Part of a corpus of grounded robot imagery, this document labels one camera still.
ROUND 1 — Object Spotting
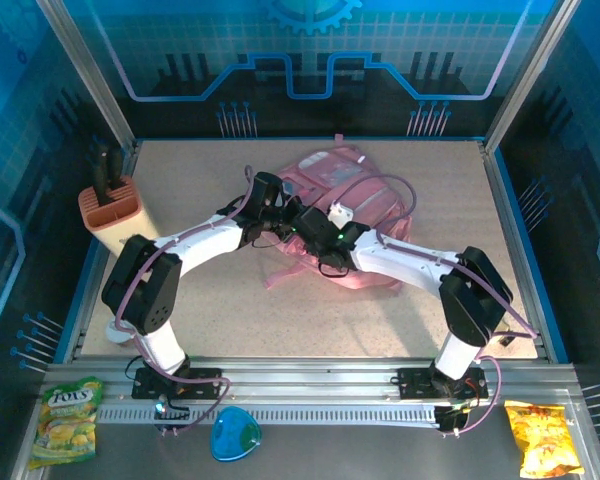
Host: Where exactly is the pink student backpack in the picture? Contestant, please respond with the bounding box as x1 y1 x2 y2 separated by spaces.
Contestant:
262 133 414 296

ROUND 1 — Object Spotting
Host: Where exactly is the green candy bag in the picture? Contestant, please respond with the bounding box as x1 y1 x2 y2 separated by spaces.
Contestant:
28 375 105 471

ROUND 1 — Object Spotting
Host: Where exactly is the yellow chips bag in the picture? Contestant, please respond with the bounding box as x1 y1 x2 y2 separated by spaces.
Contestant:
503 399 585 479

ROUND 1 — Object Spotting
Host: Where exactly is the cream and terracotta knife block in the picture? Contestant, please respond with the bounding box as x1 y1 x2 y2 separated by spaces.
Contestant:
77 175 164 254

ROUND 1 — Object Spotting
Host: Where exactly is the tin can with pull tab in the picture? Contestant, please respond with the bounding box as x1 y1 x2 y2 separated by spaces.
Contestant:
104 322 134 346

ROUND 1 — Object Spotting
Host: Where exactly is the blue translucent plastic case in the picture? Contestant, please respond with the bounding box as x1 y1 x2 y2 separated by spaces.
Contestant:
209 405 263 462

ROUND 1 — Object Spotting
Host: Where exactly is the aluminium front frame rail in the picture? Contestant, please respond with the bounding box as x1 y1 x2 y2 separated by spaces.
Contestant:
44 355 579 404

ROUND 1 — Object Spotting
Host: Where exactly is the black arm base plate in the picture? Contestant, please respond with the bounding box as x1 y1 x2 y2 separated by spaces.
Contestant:
132 367 224 401
397 367 489 400

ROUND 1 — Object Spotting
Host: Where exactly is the black handled knife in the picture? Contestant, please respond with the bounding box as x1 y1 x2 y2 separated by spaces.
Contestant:
107 147 127 193
90 148 112 207

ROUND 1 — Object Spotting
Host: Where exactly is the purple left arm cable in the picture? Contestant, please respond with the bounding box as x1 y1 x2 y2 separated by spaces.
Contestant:
113 164 261 437

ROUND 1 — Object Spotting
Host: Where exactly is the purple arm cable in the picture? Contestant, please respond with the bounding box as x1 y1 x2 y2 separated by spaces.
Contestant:
113 164 261 437
332 172 539 440

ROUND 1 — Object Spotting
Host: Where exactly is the white slotted cable duct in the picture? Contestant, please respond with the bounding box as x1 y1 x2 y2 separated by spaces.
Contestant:
97 403 440 427

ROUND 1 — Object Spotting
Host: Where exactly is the aluminium side rail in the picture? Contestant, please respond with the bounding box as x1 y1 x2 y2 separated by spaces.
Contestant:
479 139 554 362
62 141 142 364

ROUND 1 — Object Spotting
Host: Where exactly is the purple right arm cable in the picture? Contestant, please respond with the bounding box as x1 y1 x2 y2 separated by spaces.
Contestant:
332 172 539 440

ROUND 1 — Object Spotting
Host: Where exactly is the aluminium frame post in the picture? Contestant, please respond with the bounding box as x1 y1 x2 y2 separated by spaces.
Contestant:
34 0 140 154
482 0 584 151

